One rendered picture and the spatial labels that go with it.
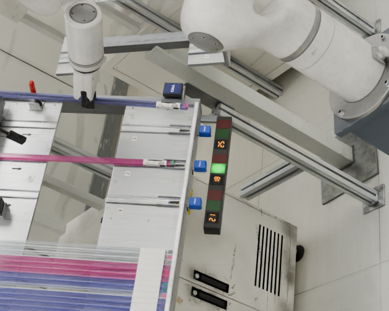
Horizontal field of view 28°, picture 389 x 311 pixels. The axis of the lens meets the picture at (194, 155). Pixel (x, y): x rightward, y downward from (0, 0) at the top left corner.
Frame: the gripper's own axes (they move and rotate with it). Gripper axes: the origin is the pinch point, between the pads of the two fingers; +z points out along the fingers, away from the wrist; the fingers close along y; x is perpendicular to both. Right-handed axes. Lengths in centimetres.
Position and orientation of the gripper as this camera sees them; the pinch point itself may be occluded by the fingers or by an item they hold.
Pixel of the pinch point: (89, 99)
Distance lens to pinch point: 199.9
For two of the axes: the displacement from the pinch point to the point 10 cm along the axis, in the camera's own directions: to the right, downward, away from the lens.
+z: -0.7, 5.4, 8.4
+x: 9.9, 1.4, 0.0
